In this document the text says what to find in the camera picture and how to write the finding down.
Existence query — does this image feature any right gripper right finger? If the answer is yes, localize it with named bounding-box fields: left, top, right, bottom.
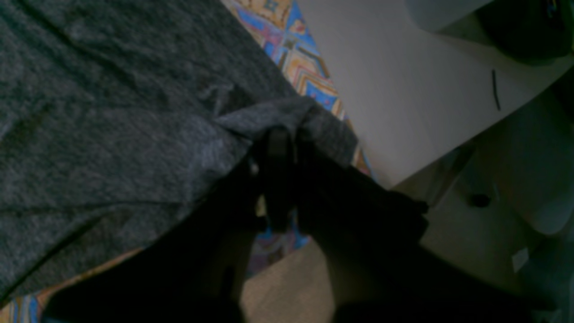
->
left=291, top=130, right=539, bottom=323

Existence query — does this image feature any grey t-shirt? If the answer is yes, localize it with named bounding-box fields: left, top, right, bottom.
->
left=0, top=0, right=360, bottom=306

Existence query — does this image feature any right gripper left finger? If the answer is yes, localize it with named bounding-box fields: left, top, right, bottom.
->
left=45, top=127, right=291, bottom=323

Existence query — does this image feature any patterned tablecloth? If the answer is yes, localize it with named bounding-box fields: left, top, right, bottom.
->
left=0, top=0, right=378, bottom=323

